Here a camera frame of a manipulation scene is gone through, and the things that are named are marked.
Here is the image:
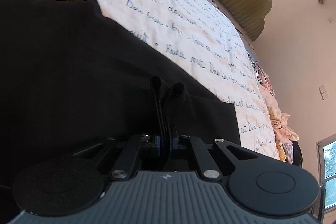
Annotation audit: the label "white script-print bedspread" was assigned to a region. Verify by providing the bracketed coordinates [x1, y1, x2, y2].
[97, 0, 278, 159]

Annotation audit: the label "wall switch near window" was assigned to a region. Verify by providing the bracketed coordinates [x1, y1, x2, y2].
[319, 85, 329, 100]

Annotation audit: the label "black pants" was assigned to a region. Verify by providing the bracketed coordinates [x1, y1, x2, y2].
[0, 0, 242, 214]

